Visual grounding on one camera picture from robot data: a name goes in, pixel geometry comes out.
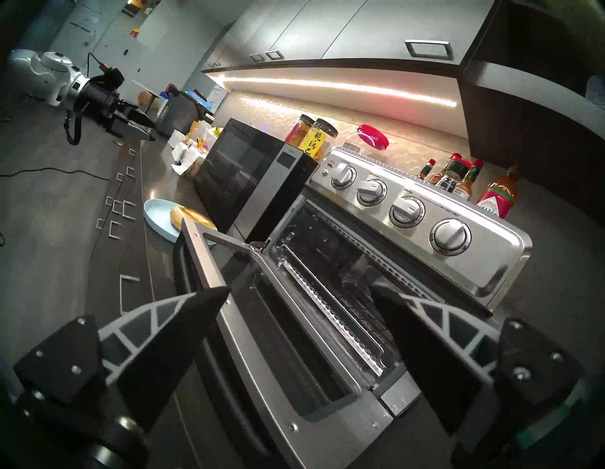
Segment white paper bag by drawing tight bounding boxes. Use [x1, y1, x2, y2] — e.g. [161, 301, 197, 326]
[168, 128, 201, 164]

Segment dark wood base cabinet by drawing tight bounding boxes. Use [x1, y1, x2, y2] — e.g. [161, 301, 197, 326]
[87, 137, 156, 322]

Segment green neck sauce bottle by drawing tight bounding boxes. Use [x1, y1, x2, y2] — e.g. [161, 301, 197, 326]
[456, 158, 484, 201]

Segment stainless steel toaster oven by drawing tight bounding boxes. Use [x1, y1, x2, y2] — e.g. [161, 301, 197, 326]
[255, 147, 534, 407]

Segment red label snack jar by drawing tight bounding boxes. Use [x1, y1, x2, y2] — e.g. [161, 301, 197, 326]
[286, 113, 316, 148]

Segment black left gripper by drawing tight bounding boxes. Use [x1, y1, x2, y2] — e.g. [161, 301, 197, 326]
[85, 66, 157, 142]

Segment large orange Tabasco bottle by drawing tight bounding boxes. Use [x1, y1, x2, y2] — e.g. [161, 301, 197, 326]
[475, 165, 520, 219]

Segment black floor cable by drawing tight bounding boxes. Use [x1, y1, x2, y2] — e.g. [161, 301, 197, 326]
[0, 165, 110, 181]

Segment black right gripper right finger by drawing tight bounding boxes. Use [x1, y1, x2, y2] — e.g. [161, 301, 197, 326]
[370, 281, 584, 466]

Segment LED light strip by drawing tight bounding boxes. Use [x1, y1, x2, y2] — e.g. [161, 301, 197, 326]
[222, 76, 458, 108]

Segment red lid clear snack jar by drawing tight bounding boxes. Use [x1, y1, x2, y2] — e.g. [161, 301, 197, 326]
[343, 124, 389, 154]

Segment dark wall shelf unit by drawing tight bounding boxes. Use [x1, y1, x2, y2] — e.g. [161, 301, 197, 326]
[458, 0, 605, 227]

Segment black cap salt shaker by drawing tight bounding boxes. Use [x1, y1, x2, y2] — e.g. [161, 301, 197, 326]
[443, 152, 473, 192]

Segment silver oven knob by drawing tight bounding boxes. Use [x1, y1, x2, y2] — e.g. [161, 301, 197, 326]
[328, 163, 356, 191]
[389, 196, 426, 229]
[357, 179, 388, 207]
[429, 218, 472, 257]

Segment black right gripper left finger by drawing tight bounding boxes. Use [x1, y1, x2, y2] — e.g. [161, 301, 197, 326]
[14, 286, 232, 431]

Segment yellow label snack jar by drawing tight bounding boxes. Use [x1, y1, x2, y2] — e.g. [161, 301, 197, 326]
[300, 118, 338, 164]

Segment grey wall cabinet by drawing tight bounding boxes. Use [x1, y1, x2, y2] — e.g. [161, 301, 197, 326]
[201, 0, 501, 71]

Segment toasted bagel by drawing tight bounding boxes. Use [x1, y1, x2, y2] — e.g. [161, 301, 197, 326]
[170, 205, 218, 232]

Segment light blue plate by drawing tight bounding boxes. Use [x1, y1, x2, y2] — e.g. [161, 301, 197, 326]
[143, 199, 218, 246]

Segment glass oven door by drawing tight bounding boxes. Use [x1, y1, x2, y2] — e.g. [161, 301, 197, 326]
[173, 217, 395, 469]

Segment black silver microwave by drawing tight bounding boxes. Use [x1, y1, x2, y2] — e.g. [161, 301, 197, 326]
[194, 118, 320, 244]

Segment grey box appliance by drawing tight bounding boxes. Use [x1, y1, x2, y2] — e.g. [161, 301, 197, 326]
[156, 85, 213, 138]

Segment wire oven rack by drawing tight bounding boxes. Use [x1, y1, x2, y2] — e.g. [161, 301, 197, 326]
[281, 227, 402, 376]

